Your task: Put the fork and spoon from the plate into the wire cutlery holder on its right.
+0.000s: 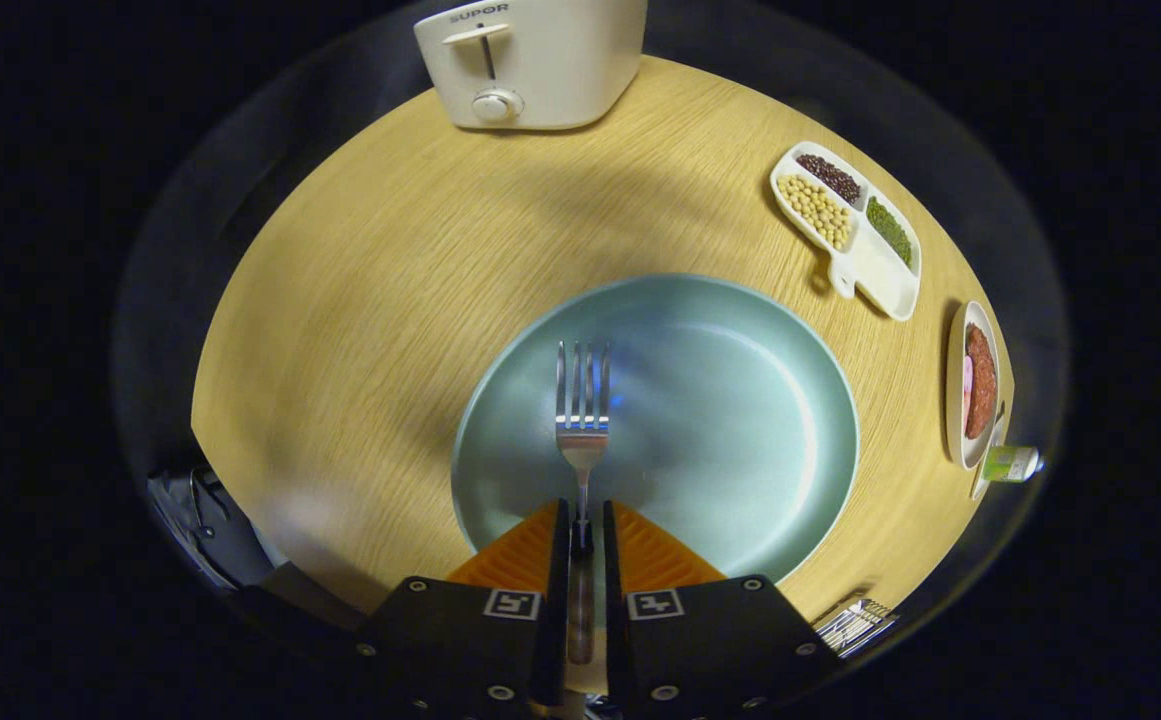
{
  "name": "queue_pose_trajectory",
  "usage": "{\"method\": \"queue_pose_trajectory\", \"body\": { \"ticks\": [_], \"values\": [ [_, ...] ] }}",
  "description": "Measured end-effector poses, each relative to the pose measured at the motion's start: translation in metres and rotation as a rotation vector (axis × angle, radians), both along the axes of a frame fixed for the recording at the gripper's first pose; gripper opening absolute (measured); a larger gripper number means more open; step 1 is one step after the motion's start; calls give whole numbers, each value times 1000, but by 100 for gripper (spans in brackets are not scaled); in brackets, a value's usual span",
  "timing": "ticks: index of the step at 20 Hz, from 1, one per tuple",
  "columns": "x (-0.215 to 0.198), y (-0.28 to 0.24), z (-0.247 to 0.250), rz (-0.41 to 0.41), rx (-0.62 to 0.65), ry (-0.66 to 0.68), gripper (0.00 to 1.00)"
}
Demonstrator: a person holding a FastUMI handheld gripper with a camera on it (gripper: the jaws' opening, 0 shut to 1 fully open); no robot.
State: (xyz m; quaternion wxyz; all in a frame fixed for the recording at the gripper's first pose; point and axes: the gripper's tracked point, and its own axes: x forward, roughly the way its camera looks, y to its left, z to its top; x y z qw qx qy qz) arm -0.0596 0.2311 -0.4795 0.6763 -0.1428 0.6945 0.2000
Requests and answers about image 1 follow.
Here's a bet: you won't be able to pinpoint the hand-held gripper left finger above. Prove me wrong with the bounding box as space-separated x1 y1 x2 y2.
355 498 573 716

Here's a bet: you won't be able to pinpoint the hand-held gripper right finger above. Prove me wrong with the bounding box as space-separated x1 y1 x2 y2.
602 498 841 716

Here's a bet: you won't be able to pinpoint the metal fork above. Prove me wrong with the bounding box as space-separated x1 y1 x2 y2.
554 340 612 666

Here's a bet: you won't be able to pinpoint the light green plate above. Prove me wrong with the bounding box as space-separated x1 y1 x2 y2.
450 273 861 586

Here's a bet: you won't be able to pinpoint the dark bag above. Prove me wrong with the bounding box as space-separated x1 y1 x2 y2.
145 465 276 591

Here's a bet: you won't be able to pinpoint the small white saucer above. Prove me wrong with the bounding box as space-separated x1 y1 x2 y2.
970 400 1007 501

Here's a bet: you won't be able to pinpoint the white plate with food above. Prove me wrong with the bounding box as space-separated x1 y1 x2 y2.
945 300 1001 472

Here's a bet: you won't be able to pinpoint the green label bottle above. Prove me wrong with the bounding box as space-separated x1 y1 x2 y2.
980 445 1044 484

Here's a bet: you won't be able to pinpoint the brown meat steak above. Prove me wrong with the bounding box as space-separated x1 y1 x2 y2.
965 322 998 441

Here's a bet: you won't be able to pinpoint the white divided tray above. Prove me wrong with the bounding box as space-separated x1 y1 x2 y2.
769 141 924 323

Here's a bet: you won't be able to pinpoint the white rice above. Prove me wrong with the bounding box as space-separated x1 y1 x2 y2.
845 235 918 313

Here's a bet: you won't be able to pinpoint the yellow soybeans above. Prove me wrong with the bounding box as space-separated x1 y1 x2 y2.
776 174 853 251

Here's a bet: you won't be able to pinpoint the green mung beans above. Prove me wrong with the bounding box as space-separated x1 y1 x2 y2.
865 196 913 267

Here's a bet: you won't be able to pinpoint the dark red beans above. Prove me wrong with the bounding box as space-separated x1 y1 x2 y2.
797 153 863 206

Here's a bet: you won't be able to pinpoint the white toaster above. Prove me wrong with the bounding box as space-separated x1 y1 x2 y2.
413 0 649 132

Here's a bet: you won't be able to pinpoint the metal wire rack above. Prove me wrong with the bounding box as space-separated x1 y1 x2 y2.
812 597 899 659

